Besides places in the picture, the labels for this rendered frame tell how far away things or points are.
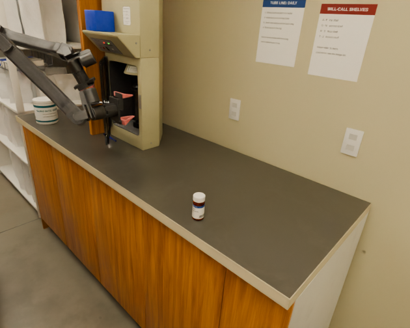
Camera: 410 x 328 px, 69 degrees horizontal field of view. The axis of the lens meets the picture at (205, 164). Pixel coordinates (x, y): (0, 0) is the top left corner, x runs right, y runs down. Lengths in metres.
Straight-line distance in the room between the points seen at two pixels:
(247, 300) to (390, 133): 0.83
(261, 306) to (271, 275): 0.13
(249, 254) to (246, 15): 1.13
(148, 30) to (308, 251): 1.16
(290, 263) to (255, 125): 0.85
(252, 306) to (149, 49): 1.18
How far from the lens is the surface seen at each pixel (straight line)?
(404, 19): 1.35
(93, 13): 1.63
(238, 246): 0.99
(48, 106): 2.11
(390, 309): 1.72
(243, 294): 1.03
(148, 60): 1.55
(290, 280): 0.93
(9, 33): 1.81
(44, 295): 2.24
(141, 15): 1.52
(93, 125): 1.88
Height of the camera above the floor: 1.57
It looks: 25 degrees down
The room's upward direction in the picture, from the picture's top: 4 degrees clockwise
